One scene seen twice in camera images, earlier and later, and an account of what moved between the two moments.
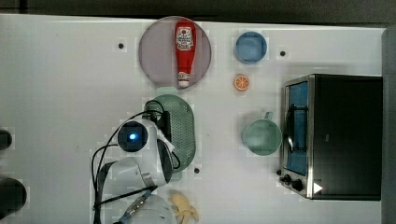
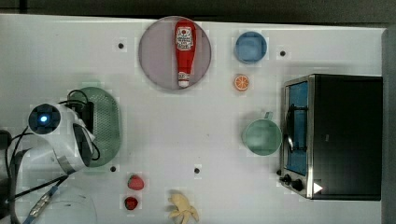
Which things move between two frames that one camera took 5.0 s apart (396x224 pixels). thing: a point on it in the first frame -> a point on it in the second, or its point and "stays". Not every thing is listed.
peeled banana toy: (182, 208) stays
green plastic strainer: (182, 124) -> (106, 125)
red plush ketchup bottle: (185, 43) stays
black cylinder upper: (6, 139) stays
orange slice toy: (241, 82) stays
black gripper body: (162, 119) -> (86, 112)
